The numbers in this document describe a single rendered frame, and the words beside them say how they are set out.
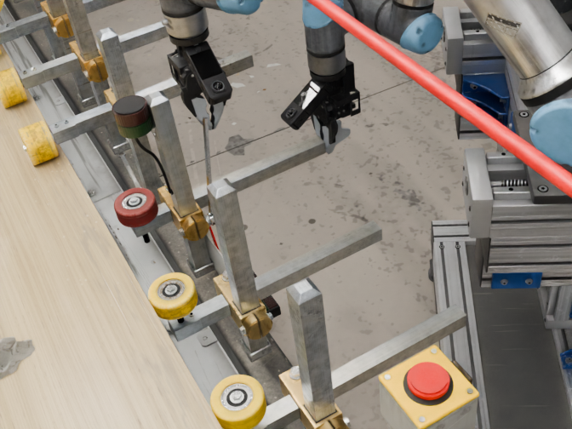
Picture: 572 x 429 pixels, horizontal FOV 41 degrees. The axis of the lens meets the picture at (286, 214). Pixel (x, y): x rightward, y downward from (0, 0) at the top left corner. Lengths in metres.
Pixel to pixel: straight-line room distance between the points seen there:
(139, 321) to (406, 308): 1.26
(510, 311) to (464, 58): 0.75
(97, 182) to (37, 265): 0.62
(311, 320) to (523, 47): 0.45
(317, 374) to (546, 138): 0.45
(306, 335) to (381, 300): 1.40
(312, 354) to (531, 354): 1.07
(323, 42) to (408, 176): 1.42
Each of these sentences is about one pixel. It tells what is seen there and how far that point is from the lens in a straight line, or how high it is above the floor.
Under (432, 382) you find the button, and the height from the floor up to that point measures 1.23.
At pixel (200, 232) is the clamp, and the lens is 1.49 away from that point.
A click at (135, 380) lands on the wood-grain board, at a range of 1.22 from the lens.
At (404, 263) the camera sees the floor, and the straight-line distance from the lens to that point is 2.53.
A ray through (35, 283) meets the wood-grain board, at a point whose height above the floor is 0.90.
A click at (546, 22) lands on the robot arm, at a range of 1.05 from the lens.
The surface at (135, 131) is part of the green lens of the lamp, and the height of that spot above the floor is 1.10.
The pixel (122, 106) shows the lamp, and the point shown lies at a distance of 1.33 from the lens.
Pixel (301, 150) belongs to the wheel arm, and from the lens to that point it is 1.60.
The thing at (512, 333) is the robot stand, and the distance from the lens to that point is 2.10.
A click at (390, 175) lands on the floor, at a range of 2.84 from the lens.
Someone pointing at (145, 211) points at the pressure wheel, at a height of 0.90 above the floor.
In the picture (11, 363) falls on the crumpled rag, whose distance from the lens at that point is 1.30.
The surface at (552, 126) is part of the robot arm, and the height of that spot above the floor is 1.22.
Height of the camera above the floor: 1.86
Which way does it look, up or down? 43 degrees down
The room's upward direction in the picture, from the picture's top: 8 degrees counter-clockwise
